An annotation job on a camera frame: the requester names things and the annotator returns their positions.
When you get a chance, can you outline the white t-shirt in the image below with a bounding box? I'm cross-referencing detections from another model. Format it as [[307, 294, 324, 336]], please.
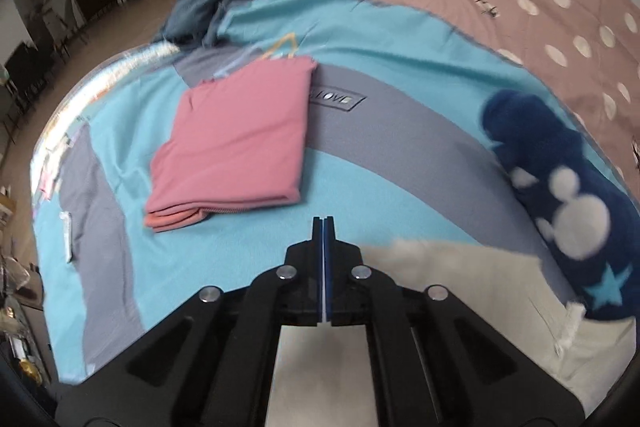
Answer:
[[267, 239, 637, 426]]

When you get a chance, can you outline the navy star fleece blanket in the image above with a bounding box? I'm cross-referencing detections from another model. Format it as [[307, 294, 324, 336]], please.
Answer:
[[482, 90, 639, 321]]

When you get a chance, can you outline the folded pink garment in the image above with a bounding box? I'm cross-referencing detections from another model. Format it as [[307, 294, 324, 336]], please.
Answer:
[[143, 56, 317, 232]]

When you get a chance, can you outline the blue grey bed cover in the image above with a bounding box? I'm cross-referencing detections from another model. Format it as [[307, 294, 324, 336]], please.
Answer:
[[29, 0, 640, 417]]

